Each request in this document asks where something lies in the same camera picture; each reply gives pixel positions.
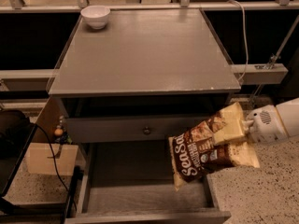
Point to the cardboard box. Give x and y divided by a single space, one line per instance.
45 159

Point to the black chair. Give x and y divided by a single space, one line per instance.
16 133

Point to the closed grey drawer front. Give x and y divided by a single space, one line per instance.
129 128

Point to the open grey drawer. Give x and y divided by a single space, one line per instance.
132 183

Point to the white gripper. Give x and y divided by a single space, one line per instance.
263 125

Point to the grey wooden cabinet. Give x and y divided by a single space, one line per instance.
144 63

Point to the round metal drawer knob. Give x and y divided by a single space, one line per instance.
146 131

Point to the white ceramic bowl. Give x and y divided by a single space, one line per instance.
95 16

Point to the brown Sea Salt chip bag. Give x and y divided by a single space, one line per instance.
194 154

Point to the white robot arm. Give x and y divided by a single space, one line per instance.
288 111

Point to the small orange figurine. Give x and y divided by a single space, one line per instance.
58 131

